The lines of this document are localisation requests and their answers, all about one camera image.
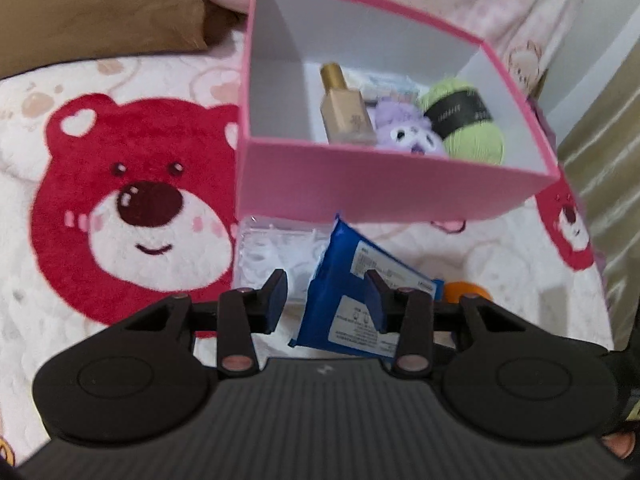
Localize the blue wet wipes packet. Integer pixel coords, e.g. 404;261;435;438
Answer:
288;213;445;359

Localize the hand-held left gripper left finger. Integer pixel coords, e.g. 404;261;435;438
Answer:
107;269;290;378

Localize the green yarn ball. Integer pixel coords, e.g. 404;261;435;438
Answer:
417;76;505;165

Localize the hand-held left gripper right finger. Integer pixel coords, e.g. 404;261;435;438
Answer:
364;269;538;378

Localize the clear plastic floss pick box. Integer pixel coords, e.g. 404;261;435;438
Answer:
239;215;333;306

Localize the gold cap foundation bottle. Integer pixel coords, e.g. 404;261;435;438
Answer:
320;62;377;146

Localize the beige curtain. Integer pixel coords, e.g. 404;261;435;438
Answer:
555;45;640;351

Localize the brown pillow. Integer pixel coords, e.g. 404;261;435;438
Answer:
0;0;241;78

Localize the purple plush toy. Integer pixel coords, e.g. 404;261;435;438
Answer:
374;97;447;155

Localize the orange makeup sponge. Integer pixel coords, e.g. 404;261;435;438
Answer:
444;281;493;306

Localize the pink cardboard box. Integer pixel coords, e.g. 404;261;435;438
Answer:
235;0;561;224

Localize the red bear printed blanket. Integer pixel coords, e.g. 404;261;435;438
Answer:
0;35;616;461

